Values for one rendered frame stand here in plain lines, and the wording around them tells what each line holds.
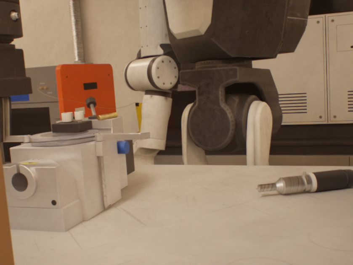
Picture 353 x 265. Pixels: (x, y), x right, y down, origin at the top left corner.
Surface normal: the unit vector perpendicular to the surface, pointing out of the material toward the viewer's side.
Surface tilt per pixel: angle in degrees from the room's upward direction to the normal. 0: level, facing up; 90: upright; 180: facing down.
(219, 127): 87
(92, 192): 90
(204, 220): 0
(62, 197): 90
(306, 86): 90
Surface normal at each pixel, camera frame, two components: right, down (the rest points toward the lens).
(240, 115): -0.51, -0.22
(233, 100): -0.04, -0.49
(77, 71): 0.93, -0.02
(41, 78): -0.35, 0.14
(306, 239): -0.07, -0.99
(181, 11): -0.78, 0.08
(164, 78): 0.62, 0.04
